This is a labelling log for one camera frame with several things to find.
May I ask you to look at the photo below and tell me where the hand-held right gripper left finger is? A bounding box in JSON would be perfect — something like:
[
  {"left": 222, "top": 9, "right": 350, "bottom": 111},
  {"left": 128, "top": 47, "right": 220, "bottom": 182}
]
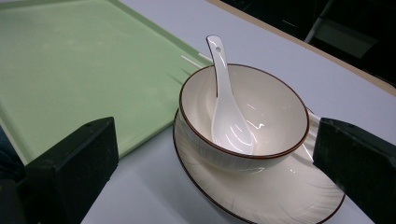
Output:
[{"left": 23, "top": 117, "right": 120, "bottom": 224}]

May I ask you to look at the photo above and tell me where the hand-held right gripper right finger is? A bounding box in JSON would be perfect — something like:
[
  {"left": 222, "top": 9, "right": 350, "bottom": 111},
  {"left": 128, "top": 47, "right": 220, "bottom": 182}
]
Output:
[{"left": 312, "top": 117, "right": 396, "bottom": 224}]

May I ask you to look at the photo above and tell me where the cream plate with brown rim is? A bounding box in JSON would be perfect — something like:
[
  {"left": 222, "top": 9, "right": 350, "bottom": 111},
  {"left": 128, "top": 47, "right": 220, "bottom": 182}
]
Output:
[{"left": 172, "top": 106, "right": 347, "bottom": 224}]

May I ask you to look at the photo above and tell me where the light green plastic tray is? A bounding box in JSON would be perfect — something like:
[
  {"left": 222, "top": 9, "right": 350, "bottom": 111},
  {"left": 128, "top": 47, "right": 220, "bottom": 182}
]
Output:
[{"left": 0, "top": 0, "right": 214, "bottom": 165}]

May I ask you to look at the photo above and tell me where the cream bowl with brown rim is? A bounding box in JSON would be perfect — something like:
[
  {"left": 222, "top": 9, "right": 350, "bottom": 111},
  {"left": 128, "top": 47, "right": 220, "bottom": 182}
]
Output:
[{"left": 178, "top": 63, "right": 311, "bottom": 174}]

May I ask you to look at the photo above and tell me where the white ceramic spoon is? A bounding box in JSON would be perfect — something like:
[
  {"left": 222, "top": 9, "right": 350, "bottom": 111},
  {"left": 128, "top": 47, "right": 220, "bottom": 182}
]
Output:
[{"left": 205, "top": 35, "right": 256, "bottom": 156}]

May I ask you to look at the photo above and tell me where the dark metal stand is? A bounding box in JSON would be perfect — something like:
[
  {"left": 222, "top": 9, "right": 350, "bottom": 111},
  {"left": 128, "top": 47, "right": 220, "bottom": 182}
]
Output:
[{"left": 304, "top": 0, "right": 379, "bottom": 60}]

